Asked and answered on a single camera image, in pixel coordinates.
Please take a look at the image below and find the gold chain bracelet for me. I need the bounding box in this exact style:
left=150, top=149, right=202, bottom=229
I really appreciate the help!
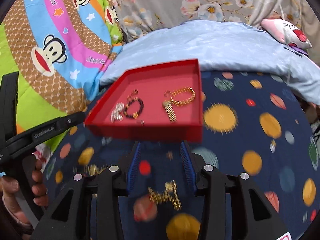
left=147, top=180, right=183, bottom=211

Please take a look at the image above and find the white pearl bracelet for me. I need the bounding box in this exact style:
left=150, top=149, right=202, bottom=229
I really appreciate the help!
left=110, top=102, right=126, bottom=124

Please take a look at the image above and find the gold bangle bracelet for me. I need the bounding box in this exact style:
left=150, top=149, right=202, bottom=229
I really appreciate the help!
left=163, top=86, right=196, bottom=107

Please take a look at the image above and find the dark wooden bead bracelet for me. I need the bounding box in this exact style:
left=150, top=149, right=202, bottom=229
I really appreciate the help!
left=123, top=89, right=145, bottom=119

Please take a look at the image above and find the person's left hand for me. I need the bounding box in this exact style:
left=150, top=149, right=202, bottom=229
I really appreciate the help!
left=1, top=155, right=48, bottom=228

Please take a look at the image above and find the red shallow cardboard box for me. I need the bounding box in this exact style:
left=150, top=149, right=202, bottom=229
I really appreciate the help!
left=85, top=59, right=202, bottom=142

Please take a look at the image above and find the navy planet print bedsheet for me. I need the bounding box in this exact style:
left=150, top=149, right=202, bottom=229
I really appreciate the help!
left=43, top=71, right=319, bottom=239

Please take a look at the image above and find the colourful cartoon monkey quilt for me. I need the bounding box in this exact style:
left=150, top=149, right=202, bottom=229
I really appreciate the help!
left=1, top=0, right=123, bottom=132

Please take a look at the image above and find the light blue blanket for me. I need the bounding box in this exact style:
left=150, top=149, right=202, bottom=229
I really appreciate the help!
left=100, top=20, right=319, bottom=105

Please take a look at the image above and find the pink white cartoon pillow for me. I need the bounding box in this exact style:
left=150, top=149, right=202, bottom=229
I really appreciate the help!
left=260, top=18, right=312, bottom=49

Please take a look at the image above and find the floral grey bedding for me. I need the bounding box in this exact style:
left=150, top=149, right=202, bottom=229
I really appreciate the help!
left=113, top=0, right=319, bottom=63

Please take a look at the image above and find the gold chain black clover necklace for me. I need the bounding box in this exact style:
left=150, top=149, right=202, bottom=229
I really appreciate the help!
left=83, top=164, right=111, bottom=177

